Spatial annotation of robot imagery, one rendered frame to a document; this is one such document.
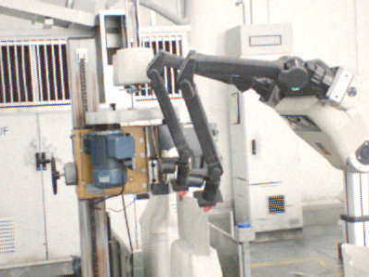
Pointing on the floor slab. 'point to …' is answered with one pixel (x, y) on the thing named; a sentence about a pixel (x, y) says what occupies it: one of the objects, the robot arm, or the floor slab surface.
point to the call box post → (245, 258)
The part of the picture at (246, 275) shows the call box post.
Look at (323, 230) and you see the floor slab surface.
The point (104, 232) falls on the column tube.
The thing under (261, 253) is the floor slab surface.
